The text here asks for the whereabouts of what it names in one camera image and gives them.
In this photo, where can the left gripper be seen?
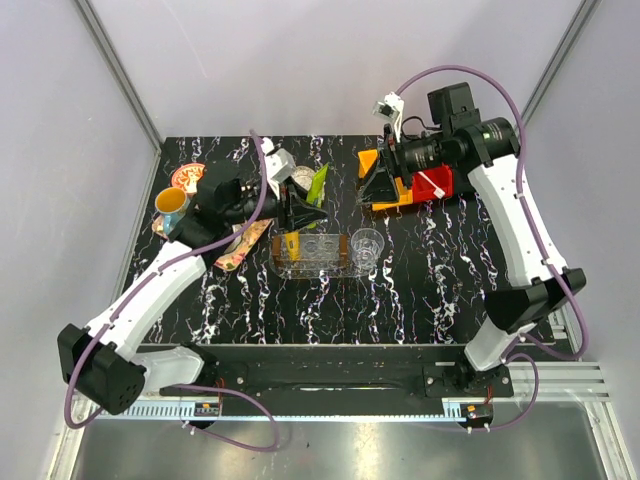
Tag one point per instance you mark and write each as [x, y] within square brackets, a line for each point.
[291, 213]

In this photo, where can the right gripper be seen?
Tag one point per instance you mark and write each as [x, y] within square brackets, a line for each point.
[381, 188]

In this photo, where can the green toothpaste tube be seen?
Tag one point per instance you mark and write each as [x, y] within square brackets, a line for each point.
[315, 193]

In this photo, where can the yellow toothpaste tube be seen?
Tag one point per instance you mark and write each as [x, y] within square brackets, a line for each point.
[292, 243]

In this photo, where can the clear toothbrush holder rack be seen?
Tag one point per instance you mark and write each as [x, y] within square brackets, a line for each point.
[319, 253]

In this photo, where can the clear glass tumbler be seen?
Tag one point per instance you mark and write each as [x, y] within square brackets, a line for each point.
[367, 245]

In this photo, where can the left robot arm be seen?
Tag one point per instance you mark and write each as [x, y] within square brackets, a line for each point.
[101, 360]

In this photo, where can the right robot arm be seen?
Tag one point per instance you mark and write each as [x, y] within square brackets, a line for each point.
[484, 152]

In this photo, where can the floral serving tray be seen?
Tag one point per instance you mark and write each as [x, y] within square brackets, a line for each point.
[240, 248]

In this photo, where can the clear acrylic tray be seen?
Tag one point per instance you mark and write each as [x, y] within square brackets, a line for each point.
[351, 271]

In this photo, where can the yellow bin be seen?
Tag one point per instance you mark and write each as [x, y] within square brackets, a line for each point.
[367, 159]

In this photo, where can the speckled saucer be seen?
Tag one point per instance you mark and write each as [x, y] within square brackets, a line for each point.
[303, 176]

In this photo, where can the red bin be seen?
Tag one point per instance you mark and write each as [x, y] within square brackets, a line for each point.
[443, 177]

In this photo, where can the orange patterned bowl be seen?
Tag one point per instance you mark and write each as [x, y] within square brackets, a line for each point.
[187, 176]

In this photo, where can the blue butterfly mug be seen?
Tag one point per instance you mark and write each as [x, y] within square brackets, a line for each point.
[172, 204]

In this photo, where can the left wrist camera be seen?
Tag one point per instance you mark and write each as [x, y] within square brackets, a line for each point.
[280, 164]

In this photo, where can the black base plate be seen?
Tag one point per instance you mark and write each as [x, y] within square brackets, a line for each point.
[430, 371]

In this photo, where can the aluminium rail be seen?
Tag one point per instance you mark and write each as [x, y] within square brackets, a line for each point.
[545, 382]

